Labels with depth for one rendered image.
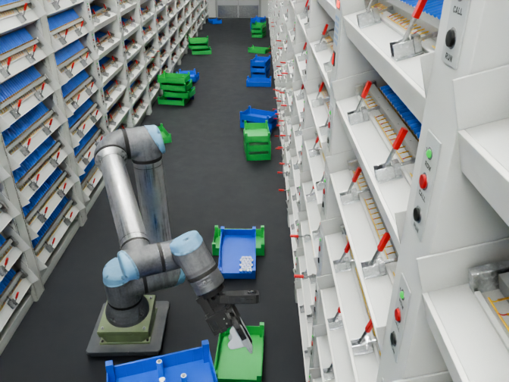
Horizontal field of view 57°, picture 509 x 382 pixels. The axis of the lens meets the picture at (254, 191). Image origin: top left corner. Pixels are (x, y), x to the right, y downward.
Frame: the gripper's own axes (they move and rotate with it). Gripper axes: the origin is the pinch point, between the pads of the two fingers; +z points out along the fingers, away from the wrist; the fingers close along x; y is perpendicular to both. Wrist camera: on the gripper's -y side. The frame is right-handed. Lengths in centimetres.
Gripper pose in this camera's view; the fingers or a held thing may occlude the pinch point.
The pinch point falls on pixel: (251, 345)
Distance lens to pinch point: 142.2
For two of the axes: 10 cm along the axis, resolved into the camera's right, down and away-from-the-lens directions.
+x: 0.3, 0.8, -10.0
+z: 4.7, 8.8, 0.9
